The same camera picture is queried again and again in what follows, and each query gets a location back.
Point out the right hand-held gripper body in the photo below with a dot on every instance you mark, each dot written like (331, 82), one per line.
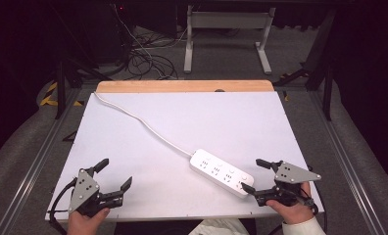
(291, 174)

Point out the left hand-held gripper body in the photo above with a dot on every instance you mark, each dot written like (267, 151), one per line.
(84, 189)

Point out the white power strip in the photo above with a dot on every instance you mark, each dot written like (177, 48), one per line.
(219, 171)

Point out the person's left hand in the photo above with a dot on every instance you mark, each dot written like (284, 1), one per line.
(82, 225)

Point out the person's right hand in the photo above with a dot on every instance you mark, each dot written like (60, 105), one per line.
(295, 213)

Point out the person's white clothing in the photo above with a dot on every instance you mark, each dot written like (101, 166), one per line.
(219, 227)

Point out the yellow black hazard tape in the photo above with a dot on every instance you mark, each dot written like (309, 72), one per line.
(51, 94)

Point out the black metal stand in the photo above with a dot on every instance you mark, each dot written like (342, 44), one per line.
(60, 88)
(327, 88)

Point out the aluminium floor rail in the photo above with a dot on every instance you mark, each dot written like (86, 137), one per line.
(345, 163)
(35, 166)

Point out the white metal desk frame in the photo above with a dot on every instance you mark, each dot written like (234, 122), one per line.
(228, 19)

